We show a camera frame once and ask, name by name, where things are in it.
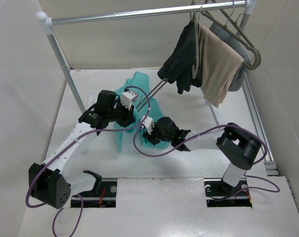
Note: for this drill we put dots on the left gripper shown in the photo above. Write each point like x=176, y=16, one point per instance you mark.
x=128, y=118

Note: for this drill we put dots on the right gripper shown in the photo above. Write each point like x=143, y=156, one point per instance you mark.
x=150, y=138

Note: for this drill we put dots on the teal t shirt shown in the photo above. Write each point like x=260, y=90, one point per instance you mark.
x=140, y=80

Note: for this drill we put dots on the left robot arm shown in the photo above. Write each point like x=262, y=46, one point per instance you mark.
x=49, y=181

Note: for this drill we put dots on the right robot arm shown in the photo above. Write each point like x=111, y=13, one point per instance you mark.
x=239, y=146

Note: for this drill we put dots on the grey hanger with beige garment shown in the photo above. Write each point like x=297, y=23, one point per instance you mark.
x=249, y=66

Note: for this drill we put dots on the grey hanger with black garment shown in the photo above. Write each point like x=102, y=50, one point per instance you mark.
x=195, y=17

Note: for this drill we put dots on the black hanging garment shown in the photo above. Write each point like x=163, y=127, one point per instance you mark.
x=178, y=67

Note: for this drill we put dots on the beige hanging garment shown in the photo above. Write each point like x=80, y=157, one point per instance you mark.
x=219, y=64

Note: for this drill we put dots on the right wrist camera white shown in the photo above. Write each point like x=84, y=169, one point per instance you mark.
x=148, y=124

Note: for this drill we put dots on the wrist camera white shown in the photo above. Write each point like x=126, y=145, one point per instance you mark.
x=127, y=98
x=148, y=124

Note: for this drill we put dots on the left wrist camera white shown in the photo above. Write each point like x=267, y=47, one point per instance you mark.
x=127, y=98

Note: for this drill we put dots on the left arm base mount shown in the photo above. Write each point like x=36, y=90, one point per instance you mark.
x=102, y=192

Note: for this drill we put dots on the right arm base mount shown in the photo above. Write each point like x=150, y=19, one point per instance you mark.
x=220, y=194

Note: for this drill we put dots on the silver clothes rack frame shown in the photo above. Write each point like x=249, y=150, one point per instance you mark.
x=120, y=34

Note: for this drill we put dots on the aluminium rail right side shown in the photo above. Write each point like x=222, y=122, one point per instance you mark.
x=269, y=162

